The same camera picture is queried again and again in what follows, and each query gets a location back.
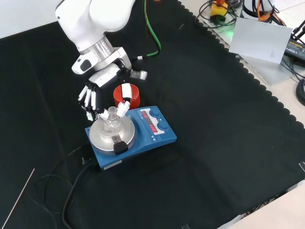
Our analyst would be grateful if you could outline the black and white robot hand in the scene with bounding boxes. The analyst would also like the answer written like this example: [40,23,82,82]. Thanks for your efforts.
[77,66,148,121]

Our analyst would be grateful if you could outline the clear glass round-bottom flask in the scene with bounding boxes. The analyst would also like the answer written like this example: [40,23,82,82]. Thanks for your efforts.
[102,106,121,134]

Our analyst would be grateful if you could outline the red ribbed flask holder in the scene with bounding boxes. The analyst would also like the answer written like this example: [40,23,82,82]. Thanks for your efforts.
[113,83,141,111]

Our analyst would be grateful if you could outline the heater with blue base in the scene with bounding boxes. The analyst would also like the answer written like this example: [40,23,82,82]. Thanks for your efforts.
[85,105,177,171]

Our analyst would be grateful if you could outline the black cloth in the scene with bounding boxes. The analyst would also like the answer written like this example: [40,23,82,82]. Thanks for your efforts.
[0,0,305,229]

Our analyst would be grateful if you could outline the yellow stop button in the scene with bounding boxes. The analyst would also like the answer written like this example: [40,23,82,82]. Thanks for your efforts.
[210,0,230,22]

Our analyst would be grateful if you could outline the thin glass rod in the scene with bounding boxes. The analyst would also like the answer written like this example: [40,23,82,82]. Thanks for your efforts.
[1,168,36,229]

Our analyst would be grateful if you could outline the black power adapter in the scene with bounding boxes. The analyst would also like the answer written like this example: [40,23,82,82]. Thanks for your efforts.
[283,39,305,64]

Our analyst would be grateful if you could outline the black tripod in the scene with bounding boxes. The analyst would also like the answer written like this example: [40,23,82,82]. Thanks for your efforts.
[292,20,305,45]

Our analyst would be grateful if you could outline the green cable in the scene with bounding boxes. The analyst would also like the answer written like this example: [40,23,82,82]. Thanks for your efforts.
[137,0,163,60]

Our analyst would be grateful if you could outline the thin black cable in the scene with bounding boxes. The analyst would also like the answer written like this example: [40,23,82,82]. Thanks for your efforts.
[25,146,84,229]

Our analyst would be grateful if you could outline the thick black power cable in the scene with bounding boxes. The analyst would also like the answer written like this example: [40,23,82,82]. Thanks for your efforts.
[61,156,100,229]

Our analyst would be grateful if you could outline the grey metal base plate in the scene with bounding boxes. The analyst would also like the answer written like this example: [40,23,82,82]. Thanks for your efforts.
[202,14,300,86]

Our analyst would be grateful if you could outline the coiled black cable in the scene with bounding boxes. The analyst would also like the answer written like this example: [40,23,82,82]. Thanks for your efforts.
[295,78,305,107]

